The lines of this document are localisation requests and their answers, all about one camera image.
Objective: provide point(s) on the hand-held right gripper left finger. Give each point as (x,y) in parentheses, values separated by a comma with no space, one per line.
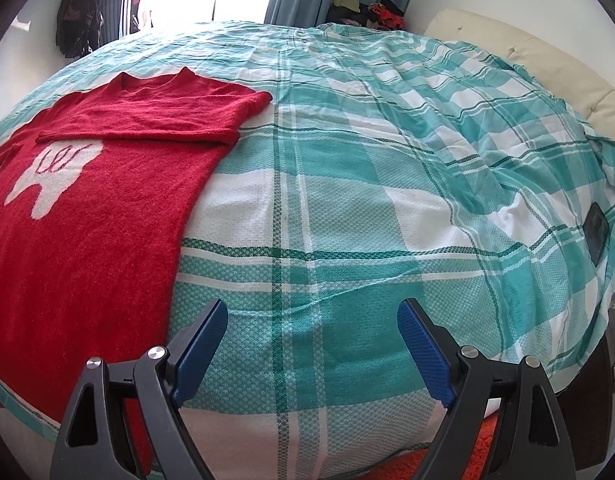
(200,350)

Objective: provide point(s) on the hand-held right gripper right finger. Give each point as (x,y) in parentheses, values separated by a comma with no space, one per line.
(427,355)

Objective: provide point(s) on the red sweater with white animal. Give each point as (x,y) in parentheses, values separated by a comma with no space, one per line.
(87,240)

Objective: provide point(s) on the pile of mixed clothes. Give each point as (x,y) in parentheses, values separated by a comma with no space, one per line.
(372,12)

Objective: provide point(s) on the person's orange fleece robe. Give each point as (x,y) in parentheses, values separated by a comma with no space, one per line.
(482,445)

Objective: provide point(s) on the teal plaid blanket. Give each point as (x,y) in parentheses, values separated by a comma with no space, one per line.
(362,185)

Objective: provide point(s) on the black phone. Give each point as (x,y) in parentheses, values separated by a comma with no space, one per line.
(596,230)

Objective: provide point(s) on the cream padded headboard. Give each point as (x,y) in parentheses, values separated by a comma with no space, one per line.
(537,55)

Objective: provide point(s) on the dark hanging coats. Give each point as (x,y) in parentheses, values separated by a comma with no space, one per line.
(80,15)

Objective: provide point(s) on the dark bed frame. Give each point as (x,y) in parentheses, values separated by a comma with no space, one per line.
(592,380)

